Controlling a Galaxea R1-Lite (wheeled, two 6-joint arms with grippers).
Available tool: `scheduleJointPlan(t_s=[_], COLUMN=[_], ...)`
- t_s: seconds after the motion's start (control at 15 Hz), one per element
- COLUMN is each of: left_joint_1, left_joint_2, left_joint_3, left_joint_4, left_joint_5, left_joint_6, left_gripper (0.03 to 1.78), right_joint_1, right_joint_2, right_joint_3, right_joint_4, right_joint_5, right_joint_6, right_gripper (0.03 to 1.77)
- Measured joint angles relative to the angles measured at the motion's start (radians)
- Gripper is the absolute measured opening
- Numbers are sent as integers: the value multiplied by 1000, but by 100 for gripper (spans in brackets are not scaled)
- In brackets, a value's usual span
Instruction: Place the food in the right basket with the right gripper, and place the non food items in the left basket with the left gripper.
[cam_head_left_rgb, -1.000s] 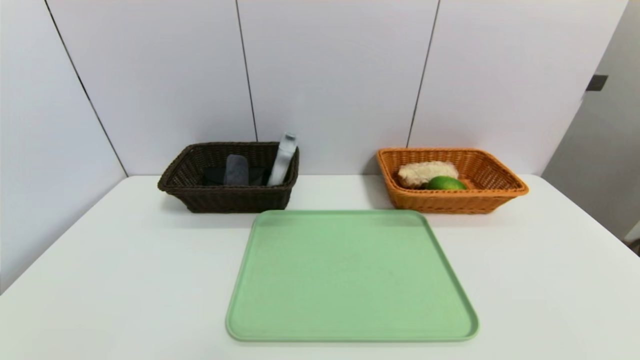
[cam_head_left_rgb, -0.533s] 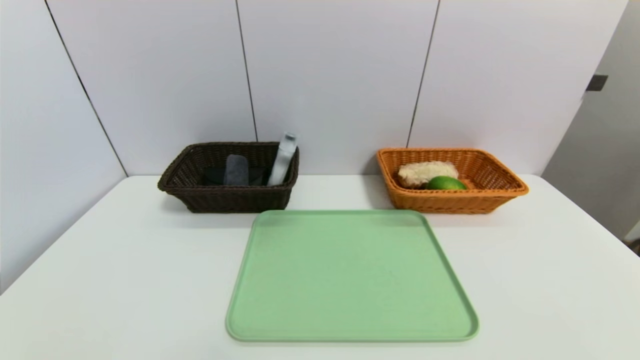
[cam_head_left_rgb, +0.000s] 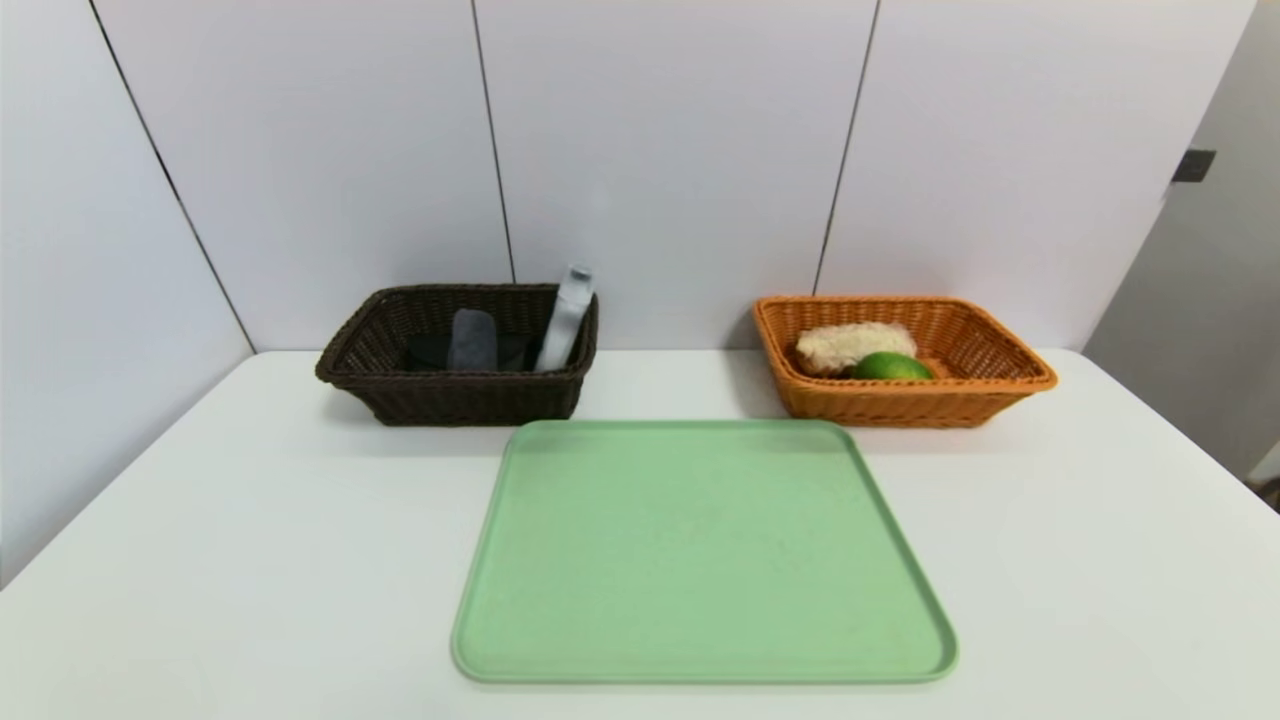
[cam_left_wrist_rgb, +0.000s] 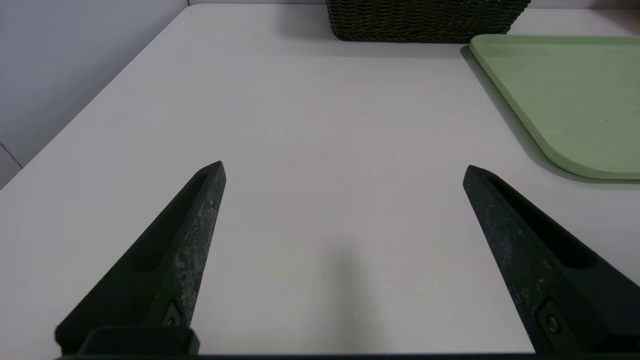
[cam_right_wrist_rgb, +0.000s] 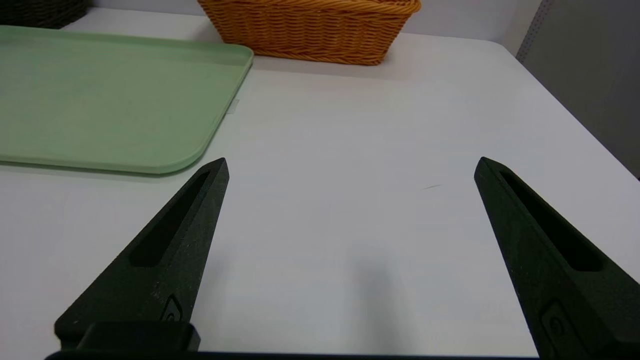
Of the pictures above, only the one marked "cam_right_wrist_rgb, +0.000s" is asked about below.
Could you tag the dark brown wicker basket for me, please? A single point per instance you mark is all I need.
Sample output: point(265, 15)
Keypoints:
point(40, 12)

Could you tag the light green plastic tray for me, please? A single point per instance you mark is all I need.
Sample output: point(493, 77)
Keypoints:
point(100, 100)

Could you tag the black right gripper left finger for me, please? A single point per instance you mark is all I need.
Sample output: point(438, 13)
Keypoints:
point(170, 260)

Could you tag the orange wicker basket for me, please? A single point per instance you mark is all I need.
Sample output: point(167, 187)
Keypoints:
point(310, 30)

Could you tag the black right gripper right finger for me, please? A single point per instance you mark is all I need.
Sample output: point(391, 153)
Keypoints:
point(565, 280)

